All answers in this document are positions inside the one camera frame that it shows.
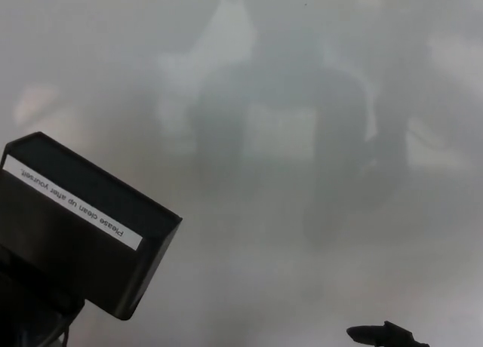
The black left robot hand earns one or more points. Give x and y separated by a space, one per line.
26 317

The white whiteboard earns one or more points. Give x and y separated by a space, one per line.
302 136

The black magnetic marker holder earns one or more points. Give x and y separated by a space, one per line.
87 256

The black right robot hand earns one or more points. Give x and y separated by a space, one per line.
373 333

